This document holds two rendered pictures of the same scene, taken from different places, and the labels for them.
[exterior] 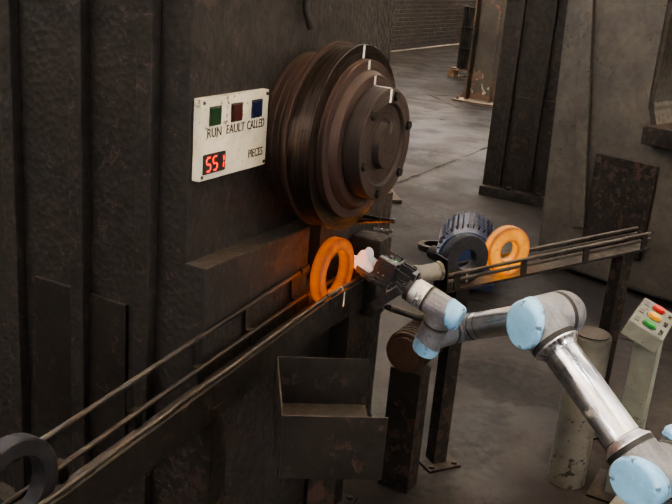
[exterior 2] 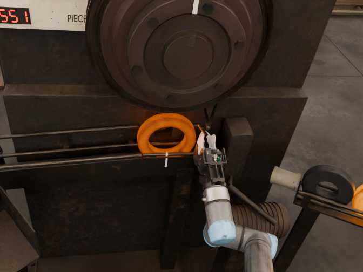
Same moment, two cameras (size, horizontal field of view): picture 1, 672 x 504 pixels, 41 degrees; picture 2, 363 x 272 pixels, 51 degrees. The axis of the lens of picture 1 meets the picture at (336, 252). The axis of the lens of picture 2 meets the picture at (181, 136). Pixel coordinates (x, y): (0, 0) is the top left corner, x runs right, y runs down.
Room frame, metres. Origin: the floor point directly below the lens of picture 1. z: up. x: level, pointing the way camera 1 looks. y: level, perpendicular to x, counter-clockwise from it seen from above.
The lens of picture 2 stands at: (1.67, -0.69, 1.55)
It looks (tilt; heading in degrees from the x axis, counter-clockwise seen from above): 41 degrees down; 47
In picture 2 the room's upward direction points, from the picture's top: 9 degrees clockwise
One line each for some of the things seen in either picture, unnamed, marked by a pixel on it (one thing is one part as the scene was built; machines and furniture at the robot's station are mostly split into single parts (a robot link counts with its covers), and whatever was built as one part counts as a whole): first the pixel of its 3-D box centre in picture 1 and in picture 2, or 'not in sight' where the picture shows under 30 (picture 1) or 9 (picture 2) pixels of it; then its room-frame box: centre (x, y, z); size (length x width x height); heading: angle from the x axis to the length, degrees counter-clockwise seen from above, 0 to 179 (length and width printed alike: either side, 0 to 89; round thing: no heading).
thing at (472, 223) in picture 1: (467, 248); not in sight; (4.44, -0.68, 0.17); 0.57 x 0.31 x 0.34; 172
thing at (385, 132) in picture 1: (379, 143); (186, 52); (2.21, -0.08, 1.11); 0.28 x 0.06 x 0.28; 152
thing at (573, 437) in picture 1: (578, 408); not in sight; (2.55, -0.80, 0.26); 0.12 x 0.12 x 0.52
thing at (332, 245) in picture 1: (332, 271); (166, 138); (2.26, 0.00, 0.75); 0.18 x 0.03 x 0.18; 152
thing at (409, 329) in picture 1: (411, 402); (242, 252); (2.48, -0.27, 0.27); 0.22 x 0.13 x 0.53; 152
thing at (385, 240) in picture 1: (367, 273); (231, 150); (2.47, -0.10, 0.68); 0.11 x 0.08 x 0.24; 62
